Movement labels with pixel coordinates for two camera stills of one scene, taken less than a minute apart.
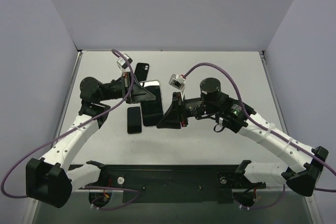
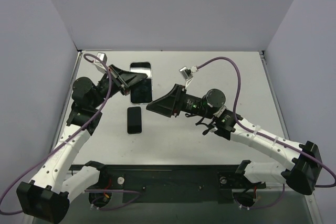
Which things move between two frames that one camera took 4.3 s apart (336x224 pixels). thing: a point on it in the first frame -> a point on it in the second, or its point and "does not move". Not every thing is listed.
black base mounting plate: [172, 184] does not move
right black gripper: [179, 109] -> [177, 100]
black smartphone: [134, 120] does not move
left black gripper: [126, 87] -> [118, 80]
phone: [153, 110] -> [142, 93]
